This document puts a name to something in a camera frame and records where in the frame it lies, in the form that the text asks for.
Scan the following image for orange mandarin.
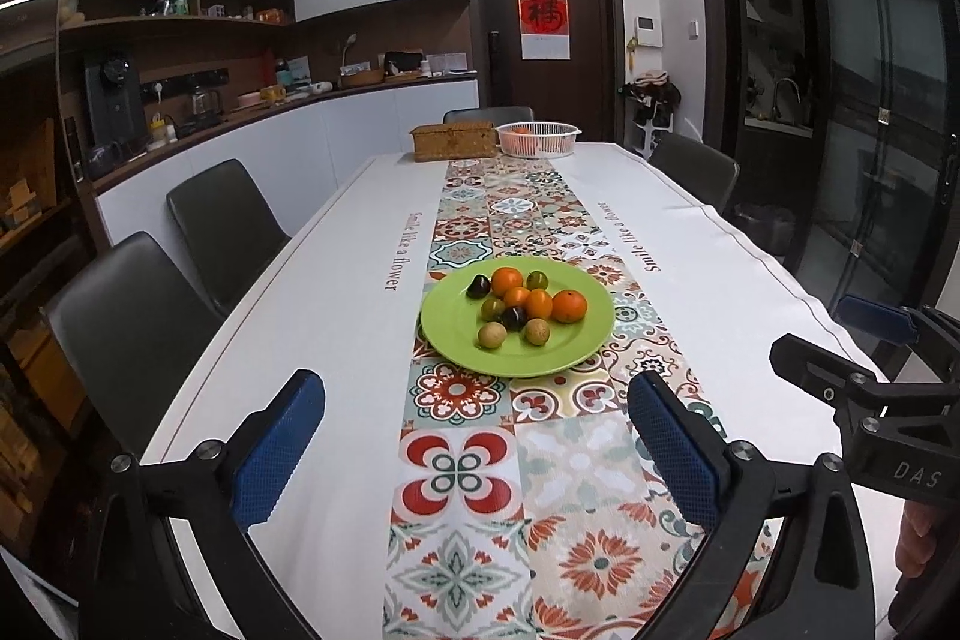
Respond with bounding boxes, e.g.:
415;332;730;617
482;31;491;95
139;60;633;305
524;287;553;320
490;266;526;298
551;289;589;325
503;286;530;308

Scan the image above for brown round fruit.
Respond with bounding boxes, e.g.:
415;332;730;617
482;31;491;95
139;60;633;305
523;319;551;346

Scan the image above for green fruit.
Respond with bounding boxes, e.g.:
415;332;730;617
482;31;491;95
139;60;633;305
480;296;506;321
526;269;548;291

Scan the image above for dark plum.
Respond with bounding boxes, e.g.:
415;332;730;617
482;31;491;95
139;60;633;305
500;307;527;331
467;275;491;299

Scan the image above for person right hand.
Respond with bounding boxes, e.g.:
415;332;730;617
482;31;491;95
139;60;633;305
886;498;955;630

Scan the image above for white tablecloth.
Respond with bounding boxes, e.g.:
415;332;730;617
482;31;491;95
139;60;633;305
146;145;859;638

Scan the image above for grey chair near left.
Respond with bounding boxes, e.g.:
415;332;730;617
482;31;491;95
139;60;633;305
44;232;221;456

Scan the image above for grey chair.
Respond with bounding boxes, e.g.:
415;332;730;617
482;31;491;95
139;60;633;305
649;131;740;213
166;159;291;317
44;232;221;456

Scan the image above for grey chair right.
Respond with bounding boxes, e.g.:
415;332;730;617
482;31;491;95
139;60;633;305
649;131;740;213

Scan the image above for grey chair far left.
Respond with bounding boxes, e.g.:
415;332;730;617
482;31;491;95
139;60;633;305
166;159;291;317

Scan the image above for green plate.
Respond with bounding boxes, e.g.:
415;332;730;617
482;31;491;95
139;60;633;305
420;257;615;378

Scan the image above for patterned table runner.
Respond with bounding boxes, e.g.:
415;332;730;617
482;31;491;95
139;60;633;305
382;158;711;638

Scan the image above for green fruit on plate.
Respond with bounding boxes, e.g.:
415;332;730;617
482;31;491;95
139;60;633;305
526;269;548;291

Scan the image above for orange mandarin on plate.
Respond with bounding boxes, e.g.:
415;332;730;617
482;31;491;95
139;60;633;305
490;266;526;298

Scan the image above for dark wooden door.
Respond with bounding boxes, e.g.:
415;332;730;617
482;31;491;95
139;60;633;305
470;0;625;142

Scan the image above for plastic basket with oranges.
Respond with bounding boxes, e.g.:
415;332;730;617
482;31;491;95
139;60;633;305
496;120;581;159

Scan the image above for black coffee machine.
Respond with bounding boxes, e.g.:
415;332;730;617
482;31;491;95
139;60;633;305
85;57;148;158

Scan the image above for intercom wall panel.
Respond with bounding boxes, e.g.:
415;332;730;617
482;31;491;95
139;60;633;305
635;14;664;49

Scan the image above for red wall calendar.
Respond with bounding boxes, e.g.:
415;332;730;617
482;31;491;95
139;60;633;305
517;0;571;62

